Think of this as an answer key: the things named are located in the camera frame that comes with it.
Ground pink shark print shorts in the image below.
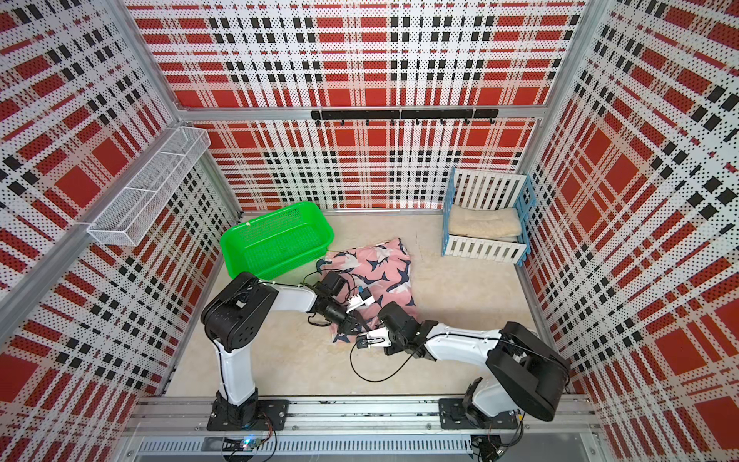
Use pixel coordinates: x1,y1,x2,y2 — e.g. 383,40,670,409
316,238,423,344

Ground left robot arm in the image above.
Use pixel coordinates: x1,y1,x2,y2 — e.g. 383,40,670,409
201,271,375,431

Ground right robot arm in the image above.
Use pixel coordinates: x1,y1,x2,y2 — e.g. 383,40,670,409
369,303,571,429

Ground green plastic basket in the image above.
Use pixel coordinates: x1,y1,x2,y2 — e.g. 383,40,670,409
221,202,335,280

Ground beige folded towel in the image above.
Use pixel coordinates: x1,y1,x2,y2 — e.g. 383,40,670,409
448,205,523,240

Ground green circuit board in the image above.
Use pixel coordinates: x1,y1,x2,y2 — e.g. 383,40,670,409
222,437,264,452

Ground blue white slatted crate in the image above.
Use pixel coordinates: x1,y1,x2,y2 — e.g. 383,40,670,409
441,169,536,266

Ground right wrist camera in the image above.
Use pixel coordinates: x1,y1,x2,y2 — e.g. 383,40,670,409
355,327,392,350

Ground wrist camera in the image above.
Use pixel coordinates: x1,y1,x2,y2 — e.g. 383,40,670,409
355,327,392,350
346,288,375,311

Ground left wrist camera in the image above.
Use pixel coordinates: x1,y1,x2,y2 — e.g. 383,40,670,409
346,288,375,311

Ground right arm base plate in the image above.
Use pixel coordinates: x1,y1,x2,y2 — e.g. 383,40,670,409
438,398,518,430

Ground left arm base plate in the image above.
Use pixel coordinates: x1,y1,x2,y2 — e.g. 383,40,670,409
207,395,290,431

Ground aluminium front rail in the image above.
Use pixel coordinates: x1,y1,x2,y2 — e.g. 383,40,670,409
124,395,602,436

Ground white wire mesh shelf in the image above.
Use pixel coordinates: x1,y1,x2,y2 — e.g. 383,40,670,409
88,126,211,246

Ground black wall hook rail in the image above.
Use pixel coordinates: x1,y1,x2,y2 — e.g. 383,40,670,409
311,109,500,122

